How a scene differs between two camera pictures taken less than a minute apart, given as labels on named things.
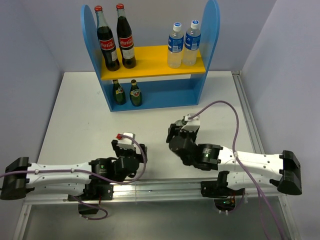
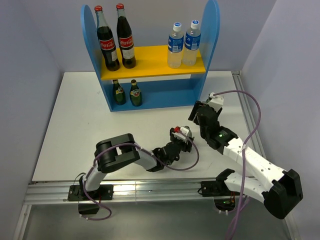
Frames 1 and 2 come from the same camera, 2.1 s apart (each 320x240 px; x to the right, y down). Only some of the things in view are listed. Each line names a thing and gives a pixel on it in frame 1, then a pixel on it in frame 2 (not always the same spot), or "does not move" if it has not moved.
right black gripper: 171,132 -> 196,105
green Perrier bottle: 135,94 does not move
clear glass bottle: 179,122 -> 208,99
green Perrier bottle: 118,93 does not move
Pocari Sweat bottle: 175,46 does not move
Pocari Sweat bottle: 192,44 does not move
